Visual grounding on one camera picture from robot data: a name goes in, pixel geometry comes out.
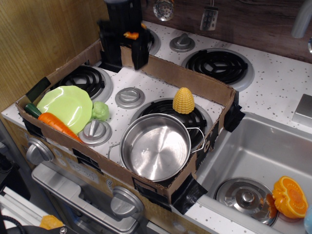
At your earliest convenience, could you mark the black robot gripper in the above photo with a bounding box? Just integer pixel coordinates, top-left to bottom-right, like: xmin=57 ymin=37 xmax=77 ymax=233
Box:
xmin=100 ymin=0 xmax=149 ymax=70

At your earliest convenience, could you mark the orange toy carrot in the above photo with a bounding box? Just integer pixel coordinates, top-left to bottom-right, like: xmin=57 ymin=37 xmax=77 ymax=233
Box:
xmin=24 ymin=103 xmax=82 ymax=143

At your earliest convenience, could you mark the light green plastic plate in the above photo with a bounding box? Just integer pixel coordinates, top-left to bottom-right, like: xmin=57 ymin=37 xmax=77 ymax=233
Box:
xmin=37 ymin=86 xmax=93 ymax=134

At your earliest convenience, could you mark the orange pepper half on stove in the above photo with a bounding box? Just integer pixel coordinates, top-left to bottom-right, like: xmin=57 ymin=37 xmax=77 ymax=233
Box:
xmin=123 ymin=23 xmax=147 ymax=40

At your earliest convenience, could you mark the black back left burner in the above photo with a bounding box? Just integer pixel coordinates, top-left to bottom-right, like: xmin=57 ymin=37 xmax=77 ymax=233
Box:
xmin=148 ymin=29 xmax=161 ymax=56

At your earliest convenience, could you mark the black burner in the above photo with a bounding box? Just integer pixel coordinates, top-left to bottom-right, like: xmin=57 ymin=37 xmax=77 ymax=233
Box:
xmin=148 ymin=29 xmax=161 ymax=56
xmin=181 ymin=48 xmax=255 ymax=92
xmin=50 ymin=65 xmax=113 ymax=102
xmin=130 ymin=98 xmax=213 ymax=151

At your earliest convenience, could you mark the brown cardboard fence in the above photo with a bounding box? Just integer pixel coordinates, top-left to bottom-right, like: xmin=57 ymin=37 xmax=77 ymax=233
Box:
xmin=15 ymin=40 xmax=246 ymax=215

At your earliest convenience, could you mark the black front left burner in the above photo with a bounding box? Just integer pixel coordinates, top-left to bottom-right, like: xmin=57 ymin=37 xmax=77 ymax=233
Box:
xmin=50 ymin=65 xmax=113 ymax=102

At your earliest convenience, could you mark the grey stove knob centre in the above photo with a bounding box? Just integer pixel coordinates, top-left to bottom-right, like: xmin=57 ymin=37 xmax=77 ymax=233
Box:
xmin=115 ymin=87 xmax=145 ymax=109

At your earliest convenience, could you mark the grey stove knob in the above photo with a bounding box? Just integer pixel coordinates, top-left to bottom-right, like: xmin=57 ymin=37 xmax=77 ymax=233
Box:
xmin=115 ymin=87 xmax=145 ymax=109
xmin=169 ymin=33 xmax=195 ymax=52
xmin=78 ymin=119 xmax=112 ymax=146

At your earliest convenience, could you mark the hanging steel strainer ladle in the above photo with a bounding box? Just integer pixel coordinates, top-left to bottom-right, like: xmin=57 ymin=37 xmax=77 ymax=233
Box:
xmin=153 ymin=0 xmax=175 ymax=21

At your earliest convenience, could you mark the grey stove knob back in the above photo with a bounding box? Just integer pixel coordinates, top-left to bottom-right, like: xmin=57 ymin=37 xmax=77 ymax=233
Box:
xmin=169 ymin=33 xmax=195 ymax=52

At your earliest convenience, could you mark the green toy broccoli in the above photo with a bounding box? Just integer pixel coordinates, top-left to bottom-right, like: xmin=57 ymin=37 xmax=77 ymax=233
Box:
xmin=91 ymin=101 xmax=109 ymax=121

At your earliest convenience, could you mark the yellow toy corn cob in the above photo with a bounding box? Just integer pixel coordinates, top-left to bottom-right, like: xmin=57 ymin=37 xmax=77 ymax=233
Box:
xmin=173 ymin=87 xmax=195 ymax=114

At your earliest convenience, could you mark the grey stove knob front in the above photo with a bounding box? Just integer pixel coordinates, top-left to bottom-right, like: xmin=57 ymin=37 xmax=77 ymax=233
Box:
xmin=78 ymin=119 xmax=112 ymax=146

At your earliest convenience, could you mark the hanging steel slotted spatula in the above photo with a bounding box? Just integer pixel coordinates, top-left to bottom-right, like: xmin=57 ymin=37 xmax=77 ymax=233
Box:
xmin=200 ymin=0 xmax=218 ymax=31

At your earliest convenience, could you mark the stainless steel pot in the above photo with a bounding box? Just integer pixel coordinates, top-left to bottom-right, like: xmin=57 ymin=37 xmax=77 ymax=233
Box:
xmin=117 ymin=113 xmax=194 ymax=182

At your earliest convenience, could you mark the black front right burner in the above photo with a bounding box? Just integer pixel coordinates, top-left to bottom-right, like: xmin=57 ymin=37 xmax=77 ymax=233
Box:
xmin=130 ymin=98 xmax=213 ymax=151

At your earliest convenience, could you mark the black back right burner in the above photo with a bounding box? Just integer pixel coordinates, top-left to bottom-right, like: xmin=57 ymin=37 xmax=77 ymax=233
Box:
xmin=181 ymin=48 xmax=255 ymax=92

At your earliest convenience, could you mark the grey oven knob left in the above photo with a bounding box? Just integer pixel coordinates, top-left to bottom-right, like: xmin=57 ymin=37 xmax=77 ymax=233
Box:
xmin=26 ymin=137 xmax=54 ymax=165

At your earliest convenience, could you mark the grey oven knob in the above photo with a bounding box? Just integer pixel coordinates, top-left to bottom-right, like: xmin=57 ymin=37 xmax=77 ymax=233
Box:
xmin=26 ymin=137 xmax=54 ymax=165
xmin=110 ymin=186 xmax=144 ymax=219

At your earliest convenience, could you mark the grey oven knob right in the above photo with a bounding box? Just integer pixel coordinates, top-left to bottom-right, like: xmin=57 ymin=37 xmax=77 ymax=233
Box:
xmin=110 ymin=186 xmax=144 ymax=219

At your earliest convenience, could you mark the stainless steel sink basin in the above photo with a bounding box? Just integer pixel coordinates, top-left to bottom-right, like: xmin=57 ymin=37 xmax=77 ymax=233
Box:
xmin=196 ymin=113 xmax=312 ymax=234

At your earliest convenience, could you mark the silver faucet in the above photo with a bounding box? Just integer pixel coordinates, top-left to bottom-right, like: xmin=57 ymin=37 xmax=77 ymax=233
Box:
xmin=291 ymin=0 xmax=312 ymax=39

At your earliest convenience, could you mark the orange object bottom left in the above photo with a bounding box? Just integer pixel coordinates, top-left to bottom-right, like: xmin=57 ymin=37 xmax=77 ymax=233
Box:
xmin=39 ymin=214 xmax=64 ymax=230

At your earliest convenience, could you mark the steel pot lid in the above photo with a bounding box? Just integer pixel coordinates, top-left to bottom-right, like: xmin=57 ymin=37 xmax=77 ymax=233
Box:
xmin=214 ymin=177 xmax=278 ymax=226

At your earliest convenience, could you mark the orange pepper half in sink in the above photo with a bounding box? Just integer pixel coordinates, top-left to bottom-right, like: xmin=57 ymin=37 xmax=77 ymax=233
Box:
xmin=272 ymin=176 xmax=309 ymax=219

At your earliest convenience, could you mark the silver oven door handle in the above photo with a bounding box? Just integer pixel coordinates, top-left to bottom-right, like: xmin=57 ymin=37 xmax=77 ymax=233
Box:
xmin=32 ymin=163 xmax=146 ymax=234

